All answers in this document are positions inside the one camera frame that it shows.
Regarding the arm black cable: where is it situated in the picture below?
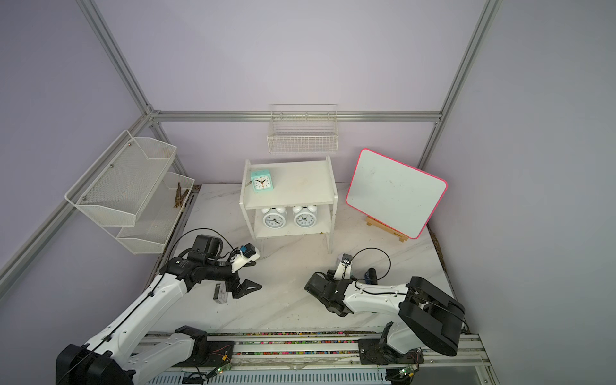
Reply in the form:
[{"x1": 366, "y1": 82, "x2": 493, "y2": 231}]
[
  {"x1": 56, "y1": 228, "x2": 242, "y2": 385},
  {"x1": 348, "y1": 247, "x2": 470, "y2": 335}
]

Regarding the white mesh lower bin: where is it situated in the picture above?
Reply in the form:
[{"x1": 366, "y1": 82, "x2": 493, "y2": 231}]
[{"x1": 115, "y1": 173, "x2": 194, "y2": 254}]

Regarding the white twin-bell alarm clock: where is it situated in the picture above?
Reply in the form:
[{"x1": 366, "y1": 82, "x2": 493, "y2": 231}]
[
  {"x1": 292, "y1": 205, "x2": 318, "y2": 229},
  {"x1": 261, "y1": 207, "x2": 287, "y2": 229}
]

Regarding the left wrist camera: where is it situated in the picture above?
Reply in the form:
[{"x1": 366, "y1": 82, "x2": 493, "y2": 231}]
[{"x1": 229, "y1": 243, "x2": 261, "y2": 273}]

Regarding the mint square alarm clock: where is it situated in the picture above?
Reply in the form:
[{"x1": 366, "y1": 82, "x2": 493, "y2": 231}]
[{"x1": 250, "y1": 169, "x2": 274, "y2": 193}]

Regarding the white wire wall basket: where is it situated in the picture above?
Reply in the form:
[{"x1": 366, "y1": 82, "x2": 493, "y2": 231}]
[{"x1": 267, "y1": 104, "x2": 339, "y2": 154}]

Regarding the white mesh bin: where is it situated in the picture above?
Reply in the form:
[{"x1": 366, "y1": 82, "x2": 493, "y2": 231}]
[
  {"x1": 115, "y1": 173, "x2": 194, "y2": 254},
  {"x1": 64, "y1": 131, "x2": 176, "y2": 227}
]

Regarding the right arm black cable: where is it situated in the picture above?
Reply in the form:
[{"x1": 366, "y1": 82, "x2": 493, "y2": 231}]
[{"x1": 348, "y1": 247, "x2": 470, "y2": 335}]

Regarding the pink-rimmed whiteboard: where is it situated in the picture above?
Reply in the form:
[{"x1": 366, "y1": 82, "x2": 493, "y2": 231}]
[{"x1": 346, "y1": 149, "x2": 448, "y2": 239}]

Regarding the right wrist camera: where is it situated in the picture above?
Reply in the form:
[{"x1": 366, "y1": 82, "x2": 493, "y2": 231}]
[{"x1": 334, "y1": 253, "x2": 353, "y2": 281}]

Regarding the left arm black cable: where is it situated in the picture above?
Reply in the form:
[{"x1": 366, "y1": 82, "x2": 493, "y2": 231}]
[{"x1": 56, "y1": 228, "x2": 242, "y2": 385}]

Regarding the small clear grey box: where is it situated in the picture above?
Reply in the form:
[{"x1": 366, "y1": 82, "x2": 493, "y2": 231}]
[{"x1": 213, "y1": 282, "x2": 228, "y2": 304}]

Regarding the blue stapler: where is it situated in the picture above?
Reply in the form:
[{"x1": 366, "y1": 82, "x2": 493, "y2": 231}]
[{"x1": 364, "y1": 267, "x2": 378, "y2": 285}]

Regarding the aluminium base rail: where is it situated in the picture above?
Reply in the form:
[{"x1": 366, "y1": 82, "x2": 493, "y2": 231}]
[{"x1": 151, "y1": 328, "x2": 499, "y2": 384}]

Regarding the white mesh upper bin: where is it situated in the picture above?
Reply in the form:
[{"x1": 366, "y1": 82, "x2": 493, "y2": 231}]
[{"x1": 64, "y1": 131, "x2": 176, "y2": 227}]

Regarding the white two-tier shelf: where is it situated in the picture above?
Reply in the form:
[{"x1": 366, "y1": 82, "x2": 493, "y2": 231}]
[{"x1": 239, "y1": 157, "x2": 338, "y2": 252}]

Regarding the aluminium frame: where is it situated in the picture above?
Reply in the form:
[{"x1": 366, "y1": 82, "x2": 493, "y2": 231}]
[{"x1": 1, "y1": 1, "x2": 501, "y2": 302}]

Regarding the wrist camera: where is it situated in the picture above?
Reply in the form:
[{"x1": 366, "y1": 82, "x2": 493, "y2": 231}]
[
  {"x1": 334, "y1": 253, "x2": 353, "y2": 281},
  {"x1": 229, "y1": 243, "x2": 261, "y2": 273}
]

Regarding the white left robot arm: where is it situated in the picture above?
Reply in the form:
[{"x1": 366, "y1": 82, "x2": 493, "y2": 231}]
[{"x1": 56, "y1": 235, "x2": 261, "y2": 384}]

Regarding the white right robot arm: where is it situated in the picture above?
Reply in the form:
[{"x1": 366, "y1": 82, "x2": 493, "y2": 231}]
[{"x1": 304, "y1": 272, "x2": 465, "y2": 356}]

